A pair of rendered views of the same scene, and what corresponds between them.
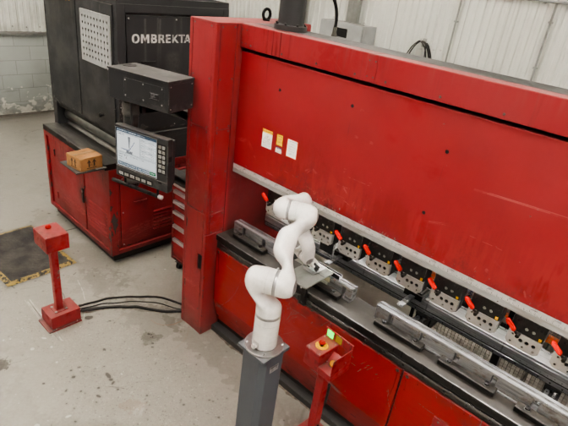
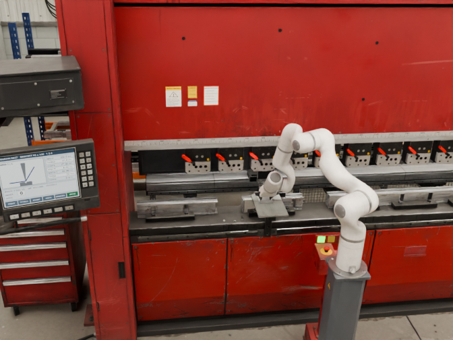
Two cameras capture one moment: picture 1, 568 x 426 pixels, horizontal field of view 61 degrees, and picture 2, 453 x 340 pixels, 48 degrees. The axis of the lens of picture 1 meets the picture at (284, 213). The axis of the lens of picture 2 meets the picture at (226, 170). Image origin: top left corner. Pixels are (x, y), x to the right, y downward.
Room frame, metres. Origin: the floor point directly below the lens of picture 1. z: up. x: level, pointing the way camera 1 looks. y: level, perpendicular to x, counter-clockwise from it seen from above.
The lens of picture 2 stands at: (0.87, 1.96, 2.56)
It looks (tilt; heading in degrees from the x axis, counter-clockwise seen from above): 27 degrees down; 312
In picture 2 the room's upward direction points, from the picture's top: 1 degrees clockwise
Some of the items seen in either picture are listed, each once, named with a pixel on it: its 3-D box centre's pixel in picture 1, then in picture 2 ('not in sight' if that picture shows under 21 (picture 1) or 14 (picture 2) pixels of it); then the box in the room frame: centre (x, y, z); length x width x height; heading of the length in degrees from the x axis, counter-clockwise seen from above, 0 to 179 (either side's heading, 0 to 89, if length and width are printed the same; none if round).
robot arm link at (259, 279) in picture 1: (264, 291); (350, 216); (1.80, 0.04, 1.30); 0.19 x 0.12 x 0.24; 78
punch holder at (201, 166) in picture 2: (279, 203); (197, 158); (2.85, 0.04, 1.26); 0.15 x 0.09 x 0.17; 50
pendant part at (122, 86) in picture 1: (150, 136); (33, 152); (3.05, 0.95, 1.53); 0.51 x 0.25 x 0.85; 64
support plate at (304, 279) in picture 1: (308, 274); (269, 204); (2.47, -0.20, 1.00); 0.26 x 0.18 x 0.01; 140
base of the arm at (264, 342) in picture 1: (265, 329); (350, 251); (1.80, 0.01, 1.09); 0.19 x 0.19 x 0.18
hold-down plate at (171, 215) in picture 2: (249, 243); (170, 216); (2.92, 0.21, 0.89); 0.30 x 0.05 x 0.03; 50
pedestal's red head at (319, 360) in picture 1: (328, 353); (333, 254); (2.07, -0.35, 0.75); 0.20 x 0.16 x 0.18; 46
